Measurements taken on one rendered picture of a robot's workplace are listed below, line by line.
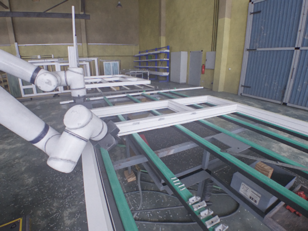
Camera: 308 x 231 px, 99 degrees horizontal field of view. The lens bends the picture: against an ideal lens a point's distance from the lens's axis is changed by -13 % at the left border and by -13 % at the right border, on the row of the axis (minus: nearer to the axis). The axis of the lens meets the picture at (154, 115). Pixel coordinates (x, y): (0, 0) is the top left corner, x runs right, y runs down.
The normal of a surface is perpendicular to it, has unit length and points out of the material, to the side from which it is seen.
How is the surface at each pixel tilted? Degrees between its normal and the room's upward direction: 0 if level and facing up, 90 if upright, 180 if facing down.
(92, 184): 0
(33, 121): 76
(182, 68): 90
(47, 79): 84
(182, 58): 90
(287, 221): 0
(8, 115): 96
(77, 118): 46
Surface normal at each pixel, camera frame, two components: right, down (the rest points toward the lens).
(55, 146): -0.40, -0.47
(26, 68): 0.55, -0.10
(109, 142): -0.14, -0.38
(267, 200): -0.90, 0.15
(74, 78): 0.38, 0.30
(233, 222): 0.00, -0.95
